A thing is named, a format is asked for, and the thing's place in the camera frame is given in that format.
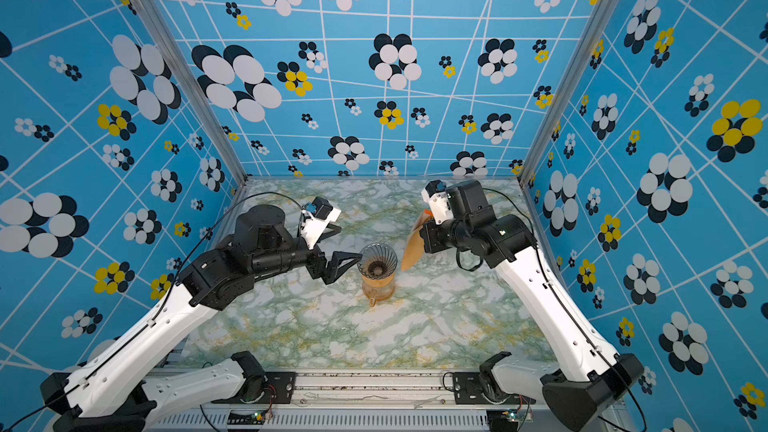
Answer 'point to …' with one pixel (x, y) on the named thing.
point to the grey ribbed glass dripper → (377, 261)
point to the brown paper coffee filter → (414, 245)
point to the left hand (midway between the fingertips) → (351, 241)
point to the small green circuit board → (256, 418)
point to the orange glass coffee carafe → (378, 289)
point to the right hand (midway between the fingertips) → (424, 232)
